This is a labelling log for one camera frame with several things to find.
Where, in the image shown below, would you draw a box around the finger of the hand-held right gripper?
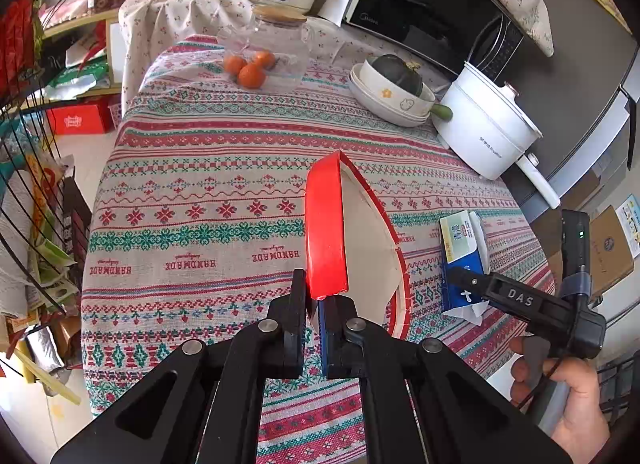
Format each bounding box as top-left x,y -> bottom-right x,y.
447,266 -> 493,306

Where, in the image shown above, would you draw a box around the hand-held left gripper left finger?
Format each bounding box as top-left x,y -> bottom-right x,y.
50,268 -> 308,464

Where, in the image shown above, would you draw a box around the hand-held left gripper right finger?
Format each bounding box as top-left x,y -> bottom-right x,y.
319,294 -> 573,464

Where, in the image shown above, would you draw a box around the blue white milk carton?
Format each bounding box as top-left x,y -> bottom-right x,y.
439,210 -> 493,325

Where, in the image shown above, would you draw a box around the red paper bowl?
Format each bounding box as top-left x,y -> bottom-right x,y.
305,150 -> 413,342

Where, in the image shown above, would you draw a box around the person's right hand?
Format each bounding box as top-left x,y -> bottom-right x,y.
509,334 -> 613,452

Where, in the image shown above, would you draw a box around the white electric cooking pot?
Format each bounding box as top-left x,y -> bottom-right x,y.
434,69 -> 561,210

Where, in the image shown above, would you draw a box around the striped patterned tablecloth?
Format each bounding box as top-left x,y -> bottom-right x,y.
80,34 -> 556,464

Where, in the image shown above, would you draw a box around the white pot lid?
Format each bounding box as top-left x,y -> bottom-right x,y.
462,60 -> 543,142

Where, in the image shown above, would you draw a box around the white plate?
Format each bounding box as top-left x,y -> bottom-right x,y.
348,69 -> 430,127

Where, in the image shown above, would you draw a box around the stacked white bowls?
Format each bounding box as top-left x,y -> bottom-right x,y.
350,64 -> 431,124

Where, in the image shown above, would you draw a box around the grey refrigerator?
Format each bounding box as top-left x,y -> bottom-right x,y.
500,0 -> 640,225

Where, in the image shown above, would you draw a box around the green kabocha squash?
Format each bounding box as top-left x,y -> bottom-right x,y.
372,54 -> 426,97

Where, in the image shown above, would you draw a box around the red cardboard box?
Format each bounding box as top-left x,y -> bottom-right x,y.
47,98 -> 118,136

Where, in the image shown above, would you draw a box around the paper towel roll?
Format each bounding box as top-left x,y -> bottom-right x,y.
0,174 -> 41,317

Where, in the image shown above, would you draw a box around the black microwave oven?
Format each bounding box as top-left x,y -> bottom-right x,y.
342,0 -> 526,87

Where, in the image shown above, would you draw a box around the glass jar with wooden lid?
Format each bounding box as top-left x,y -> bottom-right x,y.
217,4 -> 313,92

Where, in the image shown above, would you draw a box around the green packet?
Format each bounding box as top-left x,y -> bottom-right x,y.
47,56 -> 108,100

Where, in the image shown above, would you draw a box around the wooden shelf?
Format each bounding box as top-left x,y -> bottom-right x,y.
42,9 -> 123,95

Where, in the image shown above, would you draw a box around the red hanging packets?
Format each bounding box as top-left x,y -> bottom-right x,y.
0,0 -> 43,100

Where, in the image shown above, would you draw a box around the black wire rack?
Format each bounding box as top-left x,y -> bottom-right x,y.
0,0 -> 93,315

